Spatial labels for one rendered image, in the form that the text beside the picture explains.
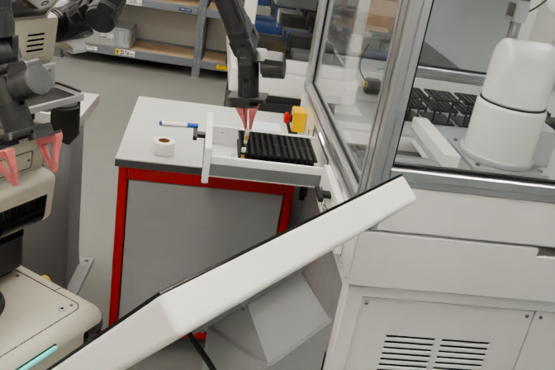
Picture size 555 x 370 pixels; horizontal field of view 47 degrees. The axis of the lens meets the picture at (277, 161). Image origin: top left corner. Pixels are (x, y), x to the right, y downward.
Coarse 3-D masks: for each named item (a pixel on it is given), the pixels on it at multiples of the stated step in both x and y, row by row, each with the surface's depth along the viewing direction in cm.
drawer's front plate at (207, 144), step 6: (210, 114) 196; (210, 120) 192; (210, 126) 187; (210, 132) 182; (210, 138) 178; (204, 144) 190; (210, 144) 174; (204, 150) 180; (210, 150) 173; (204, 156) 173; (210, 156) 173; (204, 162) 174; (210, 162) 174; (204, 168) 175; (204, 174) 175; (204, 180) 176
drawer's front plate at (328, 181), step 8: (328, 168) 171; (328, 176) 167; (320, 184) 175; (328, 184) 166; (336, 184) 163; (336, 192) 158; (328, 200) 164; (336, 200) 155; (320, 208) 172; (328, 208) 163; (336, 248) 151
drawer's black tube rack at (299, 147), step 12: (252, 132) 196; (252, 144) 187; (264, 144) 188; (276, 144) 190; (288, 144) 191; (300, 144) 193; (252, 156) 186; (264, 156) 181; (276, 156) 181; (288, 156) 183; (300, 156) 185; (312, 156) 187
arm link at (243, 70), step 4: (252, 64) 169; (256, 64) 170; (260, 64) 169; (240, 68) 170; (244, 68) 169; (248, 68) 169; (252, 68) 170; (256, 68) 170; (260, 68) 170; (240, 72) 171; (244, 72) 170; (248, 72) 170; (252, 72) 170; (256, 72) 171; (260, 72) 170; (240, 76) 171; (244, 76) 170; (248, 76) 170; (252, 76) 170; (256, 76) 171; (248, 80) 172
